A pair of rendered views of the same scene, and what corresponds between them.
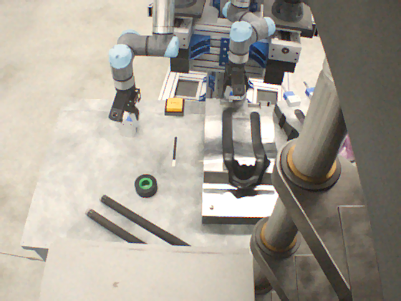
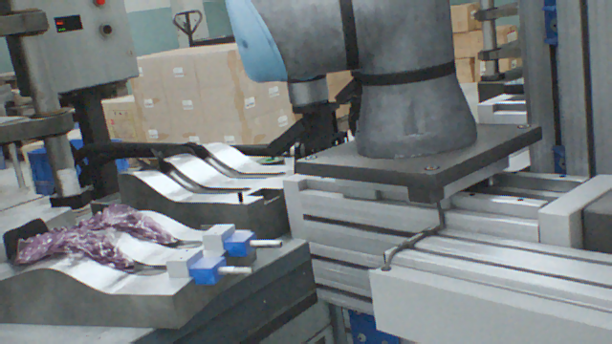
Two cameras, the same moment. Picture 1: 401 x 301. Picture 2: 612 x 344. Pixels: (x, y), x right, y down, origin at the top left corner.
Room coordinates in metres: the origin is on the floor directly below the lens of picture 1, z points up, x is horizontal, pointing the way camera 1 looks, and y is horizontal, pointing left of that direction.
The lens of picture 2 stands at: (2.02, -1.12, 1.24)
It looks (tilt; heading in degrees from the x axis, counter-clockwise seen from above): 14 degrees down; 132
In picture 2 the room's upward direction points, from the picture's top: 9 degrees counter-clockwise
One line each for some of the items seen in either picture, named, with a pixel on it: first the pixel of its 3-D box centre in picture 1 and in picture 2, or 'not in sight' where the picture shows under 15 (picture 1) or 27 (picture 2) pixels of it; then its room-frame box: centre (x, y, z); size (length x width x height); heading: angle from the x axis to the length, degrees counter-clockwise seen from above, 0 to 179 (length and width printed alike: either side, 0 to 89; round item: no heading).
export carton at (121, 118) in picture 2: not in sight; (140, 118); (-3.53, 2.89, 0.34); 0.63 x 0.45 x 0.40; 177
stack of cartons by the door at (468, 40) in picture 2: not in sight; (477, 42); (-1.74, 6.17, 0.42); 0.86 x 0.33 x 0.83; 177
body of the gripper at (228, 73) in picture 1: (235, 69); (318, 134); (1.17, -0.12, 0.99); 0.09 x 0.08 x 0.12; 8
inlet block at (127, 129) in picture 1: (132, 120); not in sight; (1.02, 0.28, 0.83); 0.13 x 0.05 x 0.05; 166
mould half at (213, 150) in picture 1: (240, 153); (207, 187); (0.85, -0.14, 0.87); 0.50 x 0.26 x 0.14; 1
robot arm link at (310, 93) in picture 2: (237, 54); (309, 92); (1.16, -0.12, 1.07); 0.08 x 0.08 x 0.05
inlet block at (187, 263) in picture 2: (310, 91); (213, 270); (1.21, -0.46, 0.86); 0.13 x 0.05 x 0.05; 18
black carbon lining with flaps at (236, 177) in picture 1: (244, 141); (204, 167); (0.86, -0.15, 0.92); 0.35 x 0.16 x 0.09; 1
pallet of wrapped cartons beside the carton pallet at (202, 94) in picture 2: not in sight; (212, 106); (-2.37, 2.76, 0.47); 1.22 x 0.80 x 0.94; 1
